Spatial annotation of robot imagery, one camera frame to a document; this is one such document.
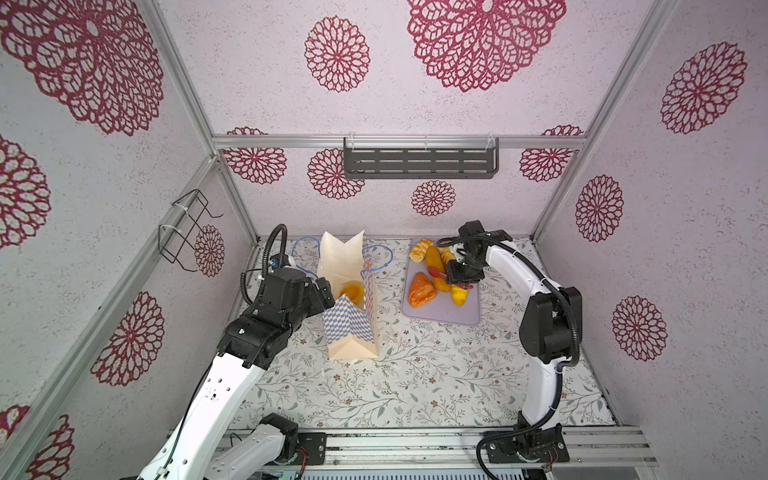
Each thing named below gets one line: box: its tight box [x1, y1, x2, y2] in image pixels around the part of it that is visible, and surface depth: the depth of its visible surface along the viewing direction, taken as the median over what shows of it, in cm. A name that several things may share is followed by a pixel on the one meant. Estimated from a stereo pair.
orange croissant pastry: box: [408, 272, 438, 309], surface depth 102 cm
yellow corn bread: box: [451, 284, 468, 307], surface depth 102 cm
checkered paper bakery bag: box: [316, 230, 379, 360], surface depth 86 cm
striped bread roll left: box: [410, 238, 434, 263], surface depth 114 cm
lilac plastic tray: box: [402, 237, 481, 326], surface depth 102 cm
